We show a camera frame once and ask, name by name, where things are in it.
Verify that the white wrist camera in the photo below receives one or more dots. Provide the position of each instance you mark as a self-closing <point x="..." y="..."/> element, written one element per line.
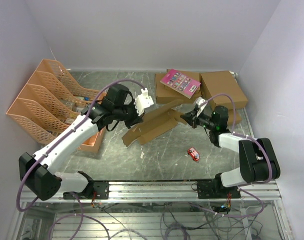
<point x="200" y="104"/>
<point x="143" y="101"/>

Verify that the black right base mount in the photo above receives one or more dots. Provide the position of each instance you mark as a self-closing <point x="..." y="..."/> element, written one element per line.
<point x="213" y="189"/>

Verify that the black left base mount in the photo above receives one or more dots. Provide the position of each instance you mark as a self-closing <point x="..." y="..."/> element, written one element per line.
<point x="101" y="190"/>

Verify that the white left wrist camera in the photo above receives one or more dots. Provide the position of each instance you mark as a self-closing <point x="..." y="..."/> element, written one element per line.
<point x="143" y="101"/>

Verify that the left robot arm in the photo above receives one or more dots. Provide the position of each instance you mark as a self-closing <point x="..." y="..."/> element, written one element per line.
<point x="39" y="172"/>

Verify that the large closed cardboard box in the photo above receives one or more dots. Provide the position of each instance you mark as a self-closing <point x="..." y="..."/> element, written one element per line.
<point x="222" y="82"/>

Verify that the orange plastic file organizer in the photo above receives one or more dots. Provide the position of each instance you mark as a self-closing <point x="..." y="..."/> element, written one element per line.
<point x="49" y="102"/>

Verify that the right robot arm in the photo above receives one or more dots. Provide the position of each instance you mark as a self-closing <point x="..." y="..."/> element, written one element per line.
<point x="257" y="159"/>

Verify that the aluminium mounting rail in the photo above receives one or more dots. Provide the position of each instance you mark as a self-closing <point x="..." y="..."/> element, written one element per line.
<point x="176" y="191"/>

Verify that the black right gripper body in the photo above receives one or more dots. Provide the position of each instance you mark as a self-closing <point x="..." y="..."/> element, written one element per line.
<point x="203" y="120"/>

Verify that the pink book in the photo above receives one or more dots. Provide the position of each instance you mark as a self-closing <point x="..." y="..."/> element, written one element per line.
<point x="185" y="83"/>

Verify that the red toy ambulance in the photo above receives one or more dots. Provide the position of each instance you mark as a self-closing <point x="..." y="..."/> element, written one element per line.
<point x="193" y="153"/>

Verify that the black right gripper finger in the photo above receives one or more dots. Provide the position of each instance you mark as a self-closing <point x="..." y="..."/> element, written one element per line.
<point x="191" y="114"/>
<point x="189" y="119"/>

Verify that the closed cardboard box under book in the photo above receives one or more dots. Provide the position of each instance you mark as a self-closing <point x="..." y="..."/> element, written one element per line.
<point x="164" y="96"/>

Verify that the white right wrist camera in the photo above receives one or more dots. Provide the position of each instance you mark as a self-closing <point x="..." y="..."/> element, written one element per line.
<point x="200" y="104"/>

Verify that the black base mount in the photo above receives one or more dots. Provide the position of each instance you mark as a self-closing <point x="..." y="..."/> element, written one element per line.
<point x="213" y="189"/>
<point x="101" y="190"/>

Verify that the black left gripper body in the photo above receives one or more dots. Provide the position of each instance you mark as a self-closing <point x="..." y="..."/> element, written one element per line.
<point x="131" y="115"/>

